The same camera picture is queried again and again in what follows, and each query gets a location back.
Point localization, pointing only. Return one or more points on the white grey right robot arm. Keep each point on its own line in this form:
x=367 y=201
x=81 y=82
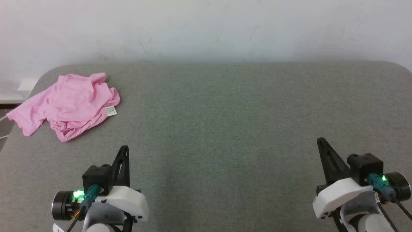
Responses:
x=400 y=187

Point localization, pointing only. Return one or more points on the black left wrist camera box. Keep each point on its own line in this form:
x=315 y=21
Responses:
x=96 y=177

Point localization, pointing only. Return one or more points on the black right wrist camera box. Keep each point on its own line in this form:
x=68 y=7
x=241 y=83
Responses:
x=367 y=166

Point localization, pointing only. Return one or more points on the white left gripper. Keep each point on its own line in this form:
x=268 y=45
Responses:
x=128 y=201

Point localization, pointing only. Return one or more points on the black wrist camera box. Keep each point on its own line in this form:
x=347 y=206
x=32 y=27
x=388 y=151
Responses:
x=96 y=177
x=367 y=166

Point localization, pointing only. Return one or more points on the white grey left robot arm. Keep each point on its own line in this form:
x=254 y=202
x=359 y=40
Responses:
x=62 y=206

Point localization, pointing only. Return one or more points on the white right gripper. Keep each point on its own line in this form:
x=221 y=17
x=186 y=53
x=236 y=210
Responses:
x=338 y=193

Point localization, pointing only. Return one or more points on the pink t-shirt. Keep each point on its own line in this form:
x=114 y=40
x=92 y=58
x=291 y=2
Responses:
x=70 y=103

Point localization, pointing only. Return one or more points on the grey fabric sofa cushion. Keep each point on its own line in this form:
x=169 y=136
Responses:
x=219 y=122

